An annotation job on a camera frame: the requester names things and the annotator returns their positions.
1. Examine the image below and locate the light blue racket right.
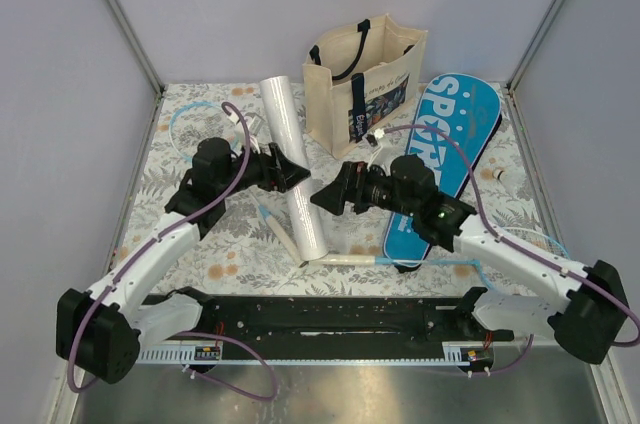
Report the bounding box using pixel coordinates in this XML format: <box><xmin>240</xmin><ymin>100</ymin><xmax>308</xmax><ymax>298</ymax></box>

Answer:
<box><xmin>301</xmin><ymin>226</ymin><xmax>570</xmax><ymax>289</ymax></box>

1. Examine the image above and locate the blue racket cover bag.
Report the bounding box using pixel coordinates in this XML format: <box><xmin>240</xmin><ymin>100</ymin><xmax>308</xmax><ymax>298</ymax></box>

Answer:
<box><xmin>382</xmin><ymin>73</ymin><xmax>503</xmax><ymax>273</ymax></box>

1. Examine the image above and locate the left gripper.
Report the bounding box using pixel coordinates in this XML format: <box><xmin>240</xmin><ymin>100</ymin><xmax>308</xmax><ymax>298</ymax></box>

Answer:
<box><xmin>218</xmin><ymin>137</ymin><xmax>310</xmax><ymax>198</ymax></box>

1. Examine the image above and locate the aluminium frame post right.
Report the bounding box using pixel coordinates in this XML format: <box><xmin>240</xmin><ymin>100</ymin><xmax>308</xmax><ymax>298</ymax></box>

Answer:
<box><xmin>505</xmin><ymin>0</ymin><xmax>567</xmax><ymax>91</ymax></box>

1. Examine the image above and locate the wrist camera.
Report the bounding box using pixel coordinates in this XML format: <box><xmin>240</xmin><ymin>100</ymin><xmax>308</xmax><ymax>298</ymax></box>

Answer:
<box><xmin>245</xmin><ymin>113</ymin><xmax>266</xmax><ymax>153</ymax></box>
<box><xmin>366</xmin><ymin>128</ymin><xmax>394</xmax><ymax>169</ymax></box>

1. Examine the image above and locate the beige canvas tote bag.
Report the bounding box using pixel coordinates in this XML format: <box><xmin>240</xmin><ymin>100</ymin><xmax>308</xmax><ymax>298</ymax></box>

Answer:
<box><xmin>303</xmin><ymin>14</ymin><xmax>428</xmax><ymax>159</ymax></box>

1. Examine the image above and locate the purple cable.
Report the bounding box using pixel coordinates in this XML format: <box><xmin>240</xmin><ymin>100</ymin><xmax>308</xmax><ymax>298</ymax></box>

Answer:
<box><xmin>67</xmin><ymin>101</ymin><xmax>279</xmax><ymax>403</ymax></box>
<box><xmin>382</xmin><ymin>123</ymin><xmax>640</xmax><ymax>378</ymax></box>

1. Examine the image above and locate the aluminium frame post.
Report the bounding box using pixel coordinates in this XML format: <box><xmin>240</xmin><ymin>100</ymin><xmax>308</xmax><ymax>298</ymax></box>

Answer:
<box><xmin>104</xmin><ymin>0</ymin><xmax>165</xmax><ymax>96</ymax></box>
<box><xmin>505</xmin><ymin>0</ymin><xmax>567</xmax><ymax>91</ymax></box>

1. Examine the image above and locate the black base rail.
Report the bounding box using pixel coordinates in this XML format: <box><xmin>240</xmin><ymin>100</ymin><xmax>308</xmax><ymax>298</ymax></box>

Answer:
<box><xmin>144</xmin><ymin>288</ymin><xmax>521</xmax><ymax>364</ymax></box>

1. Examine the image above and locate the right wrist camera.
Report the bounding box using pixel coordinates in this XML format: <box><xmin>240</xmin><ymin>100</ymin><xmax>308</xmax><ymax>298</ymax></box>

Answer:
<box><xmin>366</xmin><ymin>128</ymin><xmax>394</xmax><ymax>169</ymax></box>

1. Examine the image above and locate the light blue racket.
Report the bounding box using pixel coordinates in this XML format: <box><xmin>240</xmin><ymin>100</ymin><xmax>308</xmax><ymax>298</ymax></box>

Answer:
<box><xmin>168</xmin><ymin>101</ymin><xmax>305</xmax><ymax>267</ymax></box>
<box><xmin>301</xmin><ymin>226</ymin><xmax>570</xmax><ymax>289</ymax></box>

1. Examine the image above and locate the light blue racket left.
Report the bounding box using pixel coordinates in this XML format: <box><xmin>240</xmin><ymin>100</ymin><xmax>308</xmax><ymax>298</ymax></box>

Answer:
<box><xmin>168</xmin><ymin>101</ymin><xmax>305</xmax><ymax>267</ymax></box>

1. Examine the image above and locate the aluminium frame post left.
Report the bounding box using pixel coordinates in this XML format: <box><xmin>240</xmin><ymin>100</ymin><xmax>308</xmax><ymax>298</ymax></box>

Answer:
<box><xmin>104</xmin><ymin>0</ymin><xmax>165</xmax><ymax>96</ymax></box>

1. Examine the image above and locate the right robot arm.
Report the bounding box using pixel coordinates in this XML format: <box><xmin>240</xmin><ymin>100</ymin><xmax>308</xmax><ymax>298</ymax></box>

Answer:
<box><xmin>310</xmin><ymin>156</ymin><xmax>628</xmax><ymax>364</ymax></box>

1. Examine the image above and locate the white shuttlecock tube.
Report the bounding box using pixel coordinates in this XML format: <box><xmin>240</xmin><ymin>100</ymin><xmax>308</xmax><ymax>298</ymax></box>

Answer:
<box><xmin>259</xmin><ymin>76</ymin><xmax>328</xmax><ymax>261</ymax></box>

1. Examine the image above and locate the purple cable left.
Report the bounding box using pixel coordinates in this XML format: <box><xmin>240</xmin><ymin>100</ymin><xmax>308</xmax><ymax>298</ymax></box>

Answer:
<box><xmin>67</xmin><ymin>101</ymin><xmax>279</xmax><ymax>403</ymax></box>

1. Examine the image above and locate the white shuttlecock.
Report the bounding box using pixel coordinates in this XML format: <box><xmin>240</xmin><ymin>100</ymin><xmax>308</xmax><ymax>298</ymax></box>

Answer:
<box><xmin>489</xmin><ymin>158</ymin><xmax>506</xmax><ymax>181</ymax></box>

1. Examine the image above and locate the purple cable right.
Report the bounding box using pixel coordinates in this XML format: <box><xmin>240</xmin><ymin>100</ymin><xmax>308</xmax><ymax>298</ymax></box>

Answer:
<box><xmin>382</xmin><ymin>123</ymin><xmax>640</xmax><ymax>378</ymax></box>

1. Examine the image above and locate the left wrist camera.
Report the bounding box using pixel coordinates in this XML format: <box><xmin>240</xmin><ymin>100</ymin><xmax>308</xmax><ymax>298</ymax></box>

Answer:
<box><xmin>245</xmin><ymin>113</ymin><xmax>266</xmax><ymax>153</ymax></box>

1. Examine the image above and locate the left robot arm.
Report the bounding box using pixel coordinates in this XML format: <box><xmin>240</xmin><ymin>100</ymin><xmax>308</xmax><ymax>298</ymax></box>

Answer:
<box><xmin>55</xmin><ymin>138</ymin><xmax>310</xmax><ymax>384</ymax></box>

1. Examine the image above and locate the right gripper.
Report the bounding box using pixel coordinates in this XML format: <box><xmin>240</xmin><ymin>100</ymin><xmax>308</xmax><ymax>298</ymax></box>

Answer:
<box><xmin>310</xmin><ymin>160</ymin><xmax>418</xmax><ymax>219</ymax></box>

